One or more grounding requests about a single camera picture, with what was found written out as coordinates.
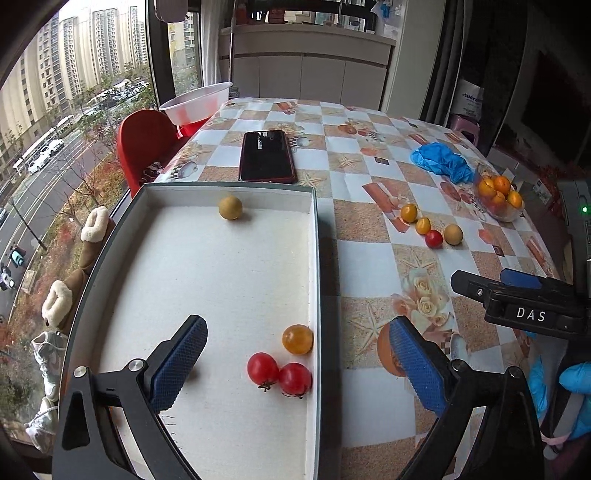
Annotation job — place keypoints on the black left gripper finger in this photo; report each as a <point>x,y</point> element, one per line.
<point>87,444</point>

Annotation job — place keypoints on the red cherry tomato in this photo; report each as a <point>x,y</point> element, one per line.
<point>295,380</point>
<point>263,370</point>
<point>434,239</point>

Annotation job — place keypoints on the orange in bowl top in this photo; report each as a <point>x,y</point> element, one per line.
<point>502,185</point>

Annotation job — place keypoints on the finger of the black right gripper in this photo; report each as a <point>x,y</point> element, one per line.
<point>508,444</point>

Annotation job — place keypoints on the white plastic basin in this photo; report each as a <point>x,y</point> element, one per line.
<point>196,105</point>

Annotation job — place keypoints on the brown fur boot far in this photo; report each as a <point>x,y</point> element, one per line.
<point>95,232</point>

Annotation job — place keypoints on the brown fur boot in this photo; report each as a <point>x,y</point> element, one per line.
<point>95,232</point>
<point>60,305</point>

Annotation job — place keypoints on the orange in bowl left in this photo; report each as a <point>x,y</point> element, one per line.
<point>486,188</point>

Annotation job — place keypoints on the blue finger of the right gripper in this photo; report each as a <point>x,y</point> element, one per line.
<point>518,279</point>

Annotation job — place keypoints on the yellow cherry tomato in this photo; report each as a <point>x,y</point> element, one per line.
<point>298,339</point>
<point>409,213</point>
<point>423,226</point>

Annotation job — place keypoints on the blue plastic bag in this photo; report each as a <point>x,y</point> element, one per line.
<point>439,159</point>

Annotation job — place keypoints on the brown fur boot near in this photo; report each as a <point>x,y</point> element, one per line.
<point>60,305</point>

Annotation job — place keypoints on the orange in bowl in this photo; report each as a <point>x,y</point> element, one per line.
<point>515,199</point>
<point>502,185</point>
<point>486,188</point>

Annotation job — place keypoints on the glass fruit bowl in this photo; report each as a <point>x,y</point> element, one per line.
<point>497,207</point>

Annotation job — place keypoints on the white paper bag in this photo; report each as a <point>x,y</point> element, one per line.
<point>468,100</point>

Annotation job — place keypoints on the blue gloved hand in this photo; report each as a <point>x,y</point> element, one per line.
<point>576,381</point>

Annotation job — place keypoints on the red plastic chair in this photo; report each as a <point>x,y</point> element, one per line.
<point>148,136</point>

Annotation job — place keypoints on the orange in bowl right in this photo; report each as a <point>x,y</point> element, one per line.
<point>515,199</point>

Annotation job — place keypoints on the pink plastic stool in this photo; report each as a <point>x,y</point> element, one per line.
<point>466,126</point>

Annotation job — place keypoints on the dark smartphone red case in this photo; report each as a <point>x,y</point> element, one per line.
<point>266,157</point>

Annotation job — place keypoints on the white sneaker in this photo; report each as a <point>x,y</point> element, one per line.
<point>49,350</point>
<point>42,428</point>

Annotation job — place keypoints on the white cabinet counter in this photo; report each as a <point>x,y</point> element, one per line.
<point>309,62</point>

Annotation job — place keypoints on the striped cloth on chair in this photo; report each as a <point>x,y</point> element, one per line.
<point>150,173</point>

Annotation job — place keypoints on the white tray dark rim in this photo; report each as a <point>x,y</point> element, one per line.
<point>172,256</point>

